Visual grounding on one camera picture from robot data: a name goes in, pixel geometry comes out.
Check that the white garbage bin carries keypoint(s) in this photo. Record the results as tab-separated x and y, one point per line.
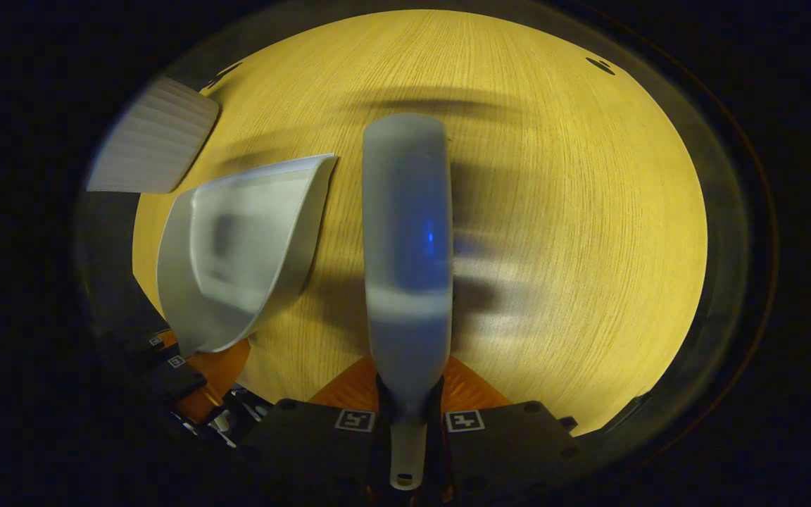
155	141

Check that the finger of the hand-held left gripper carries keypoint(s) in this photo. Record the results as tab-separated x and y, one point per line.
219	366
141	339

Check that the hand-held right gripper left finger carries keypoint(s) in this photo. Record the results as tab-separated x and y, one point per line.
307	451

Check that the small white broom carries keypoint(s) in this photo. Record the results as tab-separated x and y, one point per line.
405	246

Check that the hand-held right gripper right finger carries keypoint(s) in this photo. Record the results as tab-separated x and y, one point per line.
504	451

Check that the grey dustpan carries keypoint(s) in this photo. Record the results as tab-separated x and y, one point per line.
236	246

